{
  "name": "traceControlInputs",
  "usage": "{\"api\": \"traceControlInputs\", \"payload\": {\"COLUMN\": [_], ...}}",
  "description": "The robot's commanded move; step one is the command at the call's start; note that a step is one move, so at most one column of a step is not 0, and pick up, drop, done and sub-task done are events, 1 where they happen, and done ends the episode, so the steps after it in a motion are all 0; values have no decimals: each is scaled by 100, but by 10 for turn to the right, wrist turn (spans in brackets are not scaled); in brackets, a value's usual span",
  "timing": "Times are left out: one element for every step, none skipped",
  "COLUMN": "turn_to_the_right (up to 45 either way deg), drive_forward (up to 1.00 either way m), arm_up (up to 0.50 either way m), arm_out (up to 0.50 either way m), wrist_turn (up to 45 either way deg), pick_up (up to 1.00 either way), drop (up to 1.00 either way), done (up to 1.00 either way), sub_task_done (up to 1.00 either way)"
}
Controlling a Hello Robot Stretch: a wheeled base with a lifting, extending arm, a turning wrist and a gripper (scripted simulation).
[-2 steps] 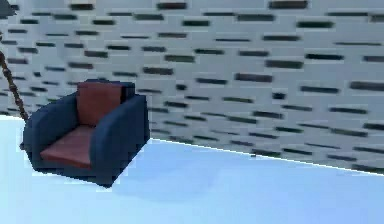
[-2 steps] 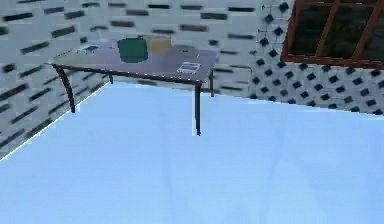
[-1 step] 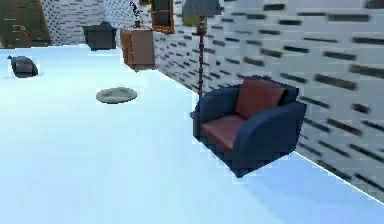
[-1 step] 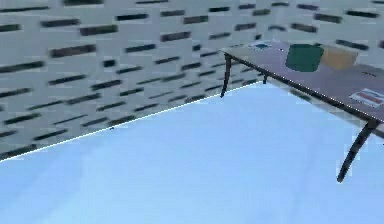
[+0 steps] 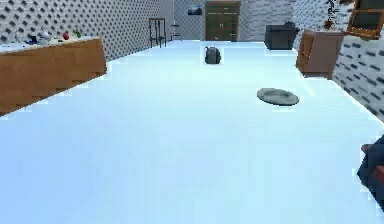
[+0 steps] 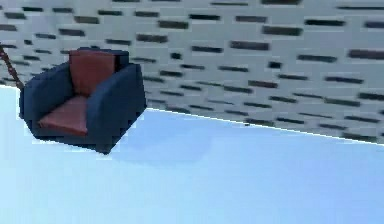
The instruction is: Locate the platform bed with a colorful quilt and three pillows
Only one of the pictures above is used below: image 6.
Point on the dark blue armchair red cushions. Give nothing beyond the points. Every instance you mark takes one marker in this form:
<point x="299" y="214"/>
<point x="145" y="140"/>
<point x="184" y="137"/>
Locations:
<point x="110" y="100"/>

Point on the dark brown thin leg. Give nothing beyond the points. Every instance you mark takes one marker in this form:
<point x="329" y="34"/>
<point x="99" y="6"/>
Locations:
<point x="10" y="68"/>

